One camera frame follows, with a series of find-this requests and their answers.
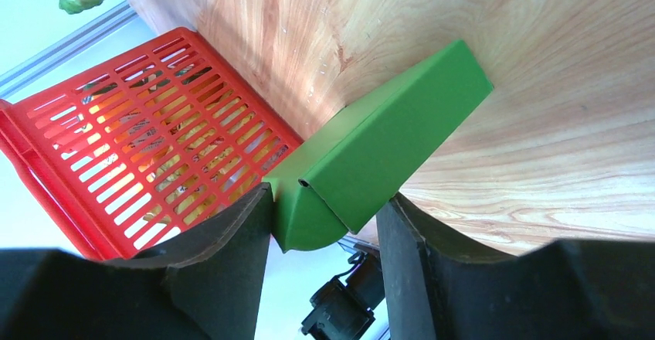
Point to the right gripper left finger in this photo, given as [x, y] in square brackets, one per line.
[204, 283]

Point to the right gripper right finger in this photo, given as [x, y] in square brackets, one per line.
[442, 284]

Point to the green paper box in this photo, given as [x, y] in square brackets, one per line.
[341, 176]

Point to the red plastic basket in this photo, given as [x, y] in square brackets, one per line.
[143, 146]

